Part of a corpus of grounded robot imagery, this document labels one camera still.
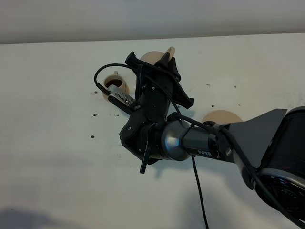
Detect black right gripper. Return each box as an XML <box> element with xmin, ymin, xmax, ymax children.
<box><xmin>124</xmin><ymin>52</ymin><xmax>194</xmax><ymax>123</ymax></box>

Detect beige ceramic teapot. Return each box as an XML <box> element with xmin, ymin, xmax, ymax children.
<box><xmin>140</xmin><ymin>47</ymin><xmax>175</xmax><ymax>65</ymax></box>

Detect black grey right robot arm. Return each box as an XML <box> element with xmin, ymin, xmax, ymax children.
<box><xmin>120</xmin><ymin>53</ymin><xmax>305</xmax><ymax>228</ymax></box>

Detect beige teapot saucer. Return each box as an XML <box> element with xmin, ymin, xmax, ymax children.
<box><xmin>202</xmin><ymin>110</ymin><xmax>242</xmax><ymax>124</ymax></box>

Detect beige far left teacup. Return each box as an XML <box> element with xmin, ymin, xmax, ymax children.
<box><xmin>103</xmin><ymin>71</ymin><xmax>127</xmax><ymax>94</ymax></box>

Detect beige far left saucer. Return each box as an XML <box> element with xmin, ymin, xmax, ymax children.
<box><xmin>102</xmin><ymin>83</ymin><xmax>131</xmax><ymax>102</ymax></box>

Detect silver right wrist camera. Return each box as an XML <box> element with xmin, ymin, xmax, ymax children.
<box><xmin>107</xmin><ymin>85</ymin><xmax>135</xmax><ymax>115</ymax></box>

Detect black camera cable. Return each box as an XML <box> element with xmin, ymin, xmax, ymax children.
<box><xmin>94</xmin><ymin>62</ymin><xmax>305</xmax><ymax>229</ymax></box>

